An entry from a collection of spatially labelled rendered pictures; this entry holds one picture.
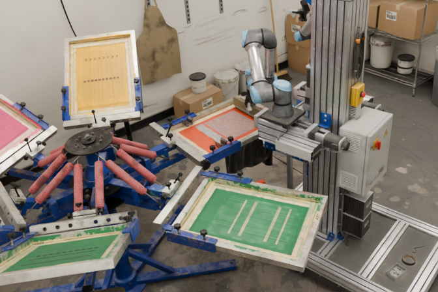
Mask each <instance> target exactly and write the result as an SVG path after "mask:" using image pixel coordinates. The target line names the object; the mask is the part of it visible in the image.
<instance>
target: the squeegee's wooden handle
mask: <svg viewBox="0 0 438 292"><path fill-rule="evenodd" d="M244 102H245V101H244V100H242V99H241V98H239V97H237V96H234V97H233V105H236V106H238V107H240V108H242V109H244V110H246V111H247V109H246V106H245V104H244ZM250 107H251V108H252V111H250V113H251V114H253V115H255V114H257V113H258V112H260V111H261V110H262V109H259V108H257V107H255V106H254V105H251V104H250Z"/></svg>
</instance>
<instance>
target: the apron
mask: <svg viewBox="0 0 438 292"><path fill-rule="evenodd" d="M153 1H154V3H155V5H156V6H149V7H148V8H147V9H146V5H147V0H145V7H144V11H145V12H144V17H143V32H142V34H141V35H140V37H139V38H138V39H137V41H136V48H137V53H138V59H139V66H140V70H141V77H142V81H143V85H146V84H149V83H154V82H156V81H158V80H160V79H163V78H170V77H172V75H174V74H179V73H182V71H181V56H180V49H179V40H178V35H177V30H176V29H175V28H172V27H170V26H169V25H168V24H167V23H166V22H165V19H164V17H163V15H162V13H161V11H160V10H159V8H158V7H157V6H158V5H157V3H156V0H153Z"/></svg>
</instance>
